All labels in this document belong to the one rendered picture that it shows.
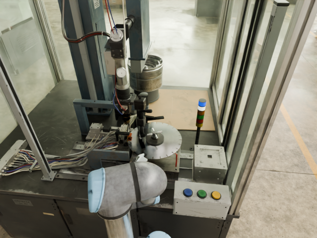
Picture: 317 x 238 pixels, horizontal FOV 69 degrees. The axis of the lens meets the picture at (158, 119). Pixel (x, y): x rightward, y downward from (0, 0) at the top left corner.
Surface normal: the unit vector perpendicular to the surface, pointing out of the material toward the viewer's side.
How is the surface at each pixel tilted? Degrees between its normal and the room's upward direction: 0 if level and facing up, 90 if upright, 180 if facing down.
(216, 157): 0
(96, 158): 90
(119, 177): 19
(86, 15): 90
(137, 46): 90
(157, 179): 56
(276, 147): 0
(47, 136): 0
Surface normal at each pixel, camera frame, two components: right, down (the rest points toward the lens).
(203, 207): -0.11, 0.61
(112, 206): 0.25, 0.51
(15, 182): 0.00, -0.79
